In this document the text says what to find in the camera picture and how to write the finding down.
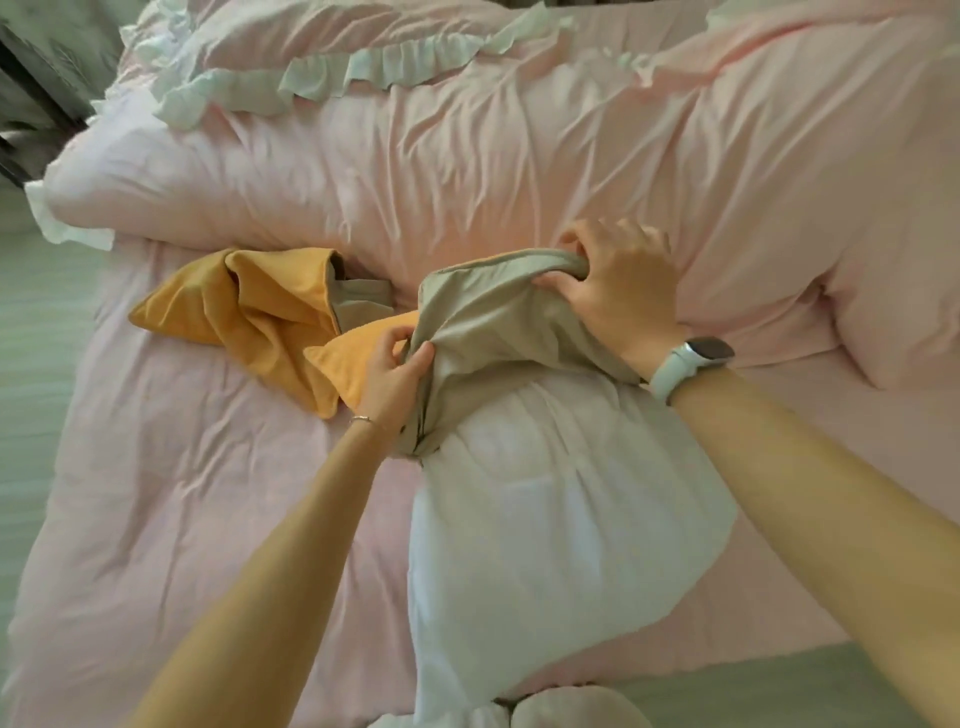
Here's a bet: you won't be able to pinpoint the pink ruffled duvet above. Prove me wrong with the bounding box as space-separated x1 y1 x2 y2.
23 0 960 369

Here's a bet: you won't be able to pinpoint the grey and orange pillowcase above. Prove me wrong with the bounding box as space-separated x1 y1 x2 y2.
303 247 643 460
127 247 397 420

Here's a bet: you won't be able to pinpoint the person's right forearm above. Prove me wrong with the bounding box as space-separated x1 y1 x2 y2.
671 367 960 728

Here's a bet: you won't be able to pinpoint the person's right hand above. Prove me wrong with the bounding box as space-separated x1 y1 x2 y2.
530 218 691 380

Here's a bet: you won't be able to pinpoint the white smartwatch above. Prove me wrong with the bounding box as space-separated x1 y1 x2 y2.
648 335 736 408

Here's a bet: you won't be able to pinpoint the pink pillow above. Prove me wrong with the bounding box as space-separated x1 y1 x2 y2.
824 187 960 391

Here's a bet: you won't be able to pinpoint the person's left hand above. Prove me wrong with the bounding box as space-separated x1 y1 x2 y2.
350 324 438 436

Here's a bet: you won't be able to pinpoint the white pillow insert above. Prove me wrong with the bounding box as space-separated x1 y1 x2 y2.
371 371 740 728

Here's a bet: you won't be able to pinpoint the person's white shorts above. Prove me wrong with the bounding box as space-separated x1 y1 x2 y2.
494 683 654 728

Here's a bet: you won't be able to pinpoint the person's left forearm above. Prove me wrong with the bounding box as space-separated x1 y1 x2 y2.
127 419 391 728

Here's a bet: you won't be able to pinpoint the pink bed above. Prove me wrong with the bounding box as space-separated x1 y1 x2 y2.
0 232 960 728

